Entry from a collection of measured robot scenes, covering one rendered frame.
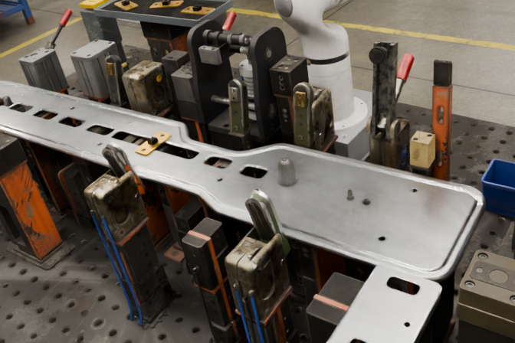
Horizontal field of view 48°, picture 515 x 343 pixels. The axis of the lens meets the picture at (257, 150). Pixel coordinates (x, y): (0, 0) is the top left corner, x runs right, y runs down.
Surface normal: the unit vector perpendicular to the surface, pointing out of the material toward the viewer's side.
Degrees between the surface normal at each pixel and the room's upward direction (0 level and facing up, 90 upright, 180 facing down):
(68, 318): 0
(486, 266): 0
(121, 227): 90
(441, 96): 90
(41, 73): 90
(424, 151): 90
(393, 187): 0
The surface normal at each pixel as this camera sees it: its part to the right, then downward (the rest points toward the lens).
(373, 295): -0.15, -0.82
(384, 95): -0.57, 0.40
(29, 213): 0.82, 0.20
